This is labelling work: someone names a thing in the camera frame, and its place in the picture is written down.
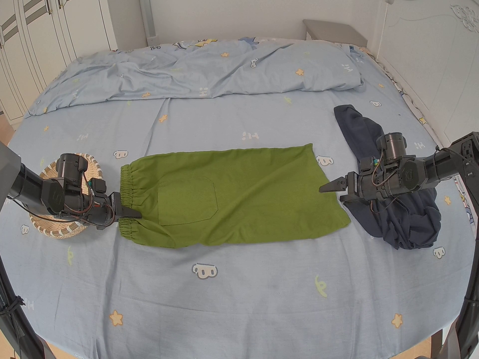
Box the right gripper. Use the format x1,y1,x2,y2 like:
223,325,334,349
319,171,401,203

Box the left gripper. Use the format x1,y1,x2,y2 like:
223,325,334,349
69,190,125,229

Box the green shorts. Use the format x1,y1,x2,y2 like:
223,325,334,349
119,143,352,249

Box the dark blue garment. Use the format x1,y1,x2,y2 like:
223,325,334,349
334,104,442,250

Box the round woven basket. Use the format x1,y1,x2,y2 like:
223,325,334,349
29,153,102,240

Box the pale blue quilt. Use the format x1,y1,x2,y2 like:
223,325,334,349
25,36,365,117

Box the grey bedside table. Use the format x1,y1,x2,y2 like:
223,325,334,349
302,19,369,48

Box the white wardrobe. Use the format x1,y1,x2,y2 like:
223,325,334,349
0,0,118,124

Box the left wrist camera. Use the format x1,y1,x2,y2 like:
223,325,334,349
89,178,107,198

